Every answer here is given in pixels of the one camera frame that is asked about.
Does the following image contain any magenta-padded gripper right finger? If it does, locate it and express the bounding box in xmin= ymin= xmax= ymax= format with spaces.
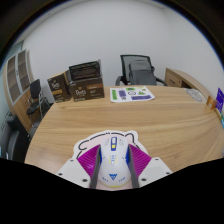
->
xmin=127 ymin=143 xmax=173 ymax=190

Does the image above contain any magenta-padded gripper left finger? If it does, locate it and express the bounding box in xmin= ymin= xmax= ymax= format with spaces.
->
xmin=55 ymin=144 xmax=103 ymax=190

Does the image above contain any white blue computer mouse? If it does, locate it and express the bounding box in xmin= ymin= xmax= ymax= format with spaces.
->
xmin=98 ymin=135 xmax=132 ymax=188

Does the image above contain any white green printed mouse pad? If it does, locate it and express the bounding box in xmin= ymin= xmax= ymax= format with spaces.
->
xmin=109 ymin=85 xmax=156 ymax=104

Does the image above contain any black sofa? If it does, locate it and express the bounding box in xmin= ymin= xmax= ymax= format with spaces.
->
xmin=0 ymin=111 xmax=35 ymax=163

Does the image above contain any large dark brown box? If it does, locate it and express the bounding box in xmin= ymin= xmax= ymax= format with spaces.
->
xmin=67 ymin=76 xmax=106 ymax=103

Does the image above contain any small black chair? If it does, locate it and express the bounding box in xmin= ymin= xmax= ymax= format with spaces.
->
xmin=26 ymin=78 xmax=52 ymax=116

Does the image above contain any wooden side desk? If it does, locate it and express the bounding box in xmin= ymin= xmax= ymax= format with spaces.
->
xmin=164 ymin=67 xmax=215 ymax=100

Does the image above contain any purple flat package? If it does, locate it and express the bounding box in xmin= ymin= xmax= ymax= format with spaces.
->
xmin=215 ymin=87 xmax=224 ymax=114

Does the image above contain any black mesh office chair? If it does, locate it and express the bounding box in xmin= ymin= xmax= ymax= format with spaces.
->
xmin=115 ymin=54 xmax=169 ymax=87

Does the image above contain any wooden shelf unit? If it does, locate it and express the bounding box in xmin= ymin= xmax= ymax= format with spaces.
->
xmin=2 ymin=48 xmax=40 ymax=133

